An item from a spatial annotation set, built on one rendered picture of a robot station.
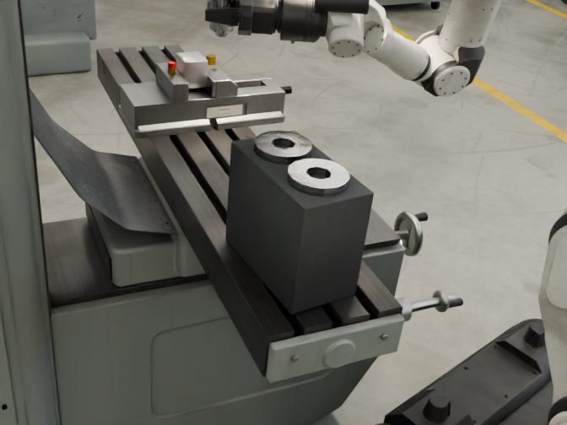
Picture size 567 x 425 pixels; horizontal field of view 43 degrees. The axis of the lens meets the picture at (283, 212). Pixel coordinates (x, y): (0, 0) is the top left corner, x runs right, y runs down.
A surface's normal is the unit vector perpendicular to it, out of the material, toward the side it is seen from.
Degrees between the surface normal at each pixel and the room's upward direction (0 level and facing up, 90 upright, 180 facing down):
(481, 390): 0
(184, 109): 90
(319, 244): 90
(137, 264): 90
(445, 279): 0
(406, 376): 0
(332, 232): 90
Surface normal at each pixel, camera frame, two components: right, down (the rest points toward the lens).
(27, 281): 0.76, 0.38
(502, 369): 0.09, -0.85
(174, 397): 0.40, 0.52
